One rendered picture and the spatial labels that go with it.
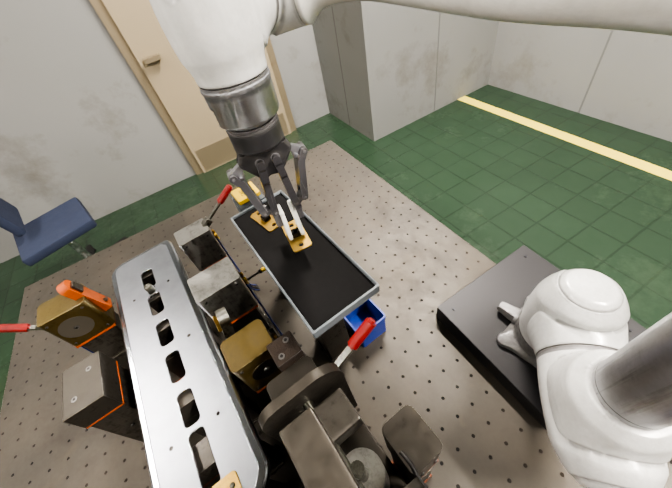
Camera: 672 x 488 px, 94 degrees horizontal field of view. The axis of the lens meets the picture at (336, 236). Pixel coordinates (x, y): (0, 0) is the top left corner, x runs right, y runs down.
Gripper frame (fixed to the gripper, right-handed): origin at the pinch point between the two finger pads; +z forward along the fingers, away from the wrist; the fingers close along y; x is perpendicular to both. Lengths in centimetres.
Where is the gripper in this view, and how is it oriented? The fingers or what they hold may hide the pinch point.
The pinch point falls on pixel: (290, 220)
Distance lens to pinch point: 58.6
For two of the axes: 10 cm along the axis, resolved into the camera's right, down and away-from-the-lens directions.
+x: 4.1, 6.3, -6.6
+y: -9.0, 4.1, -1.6
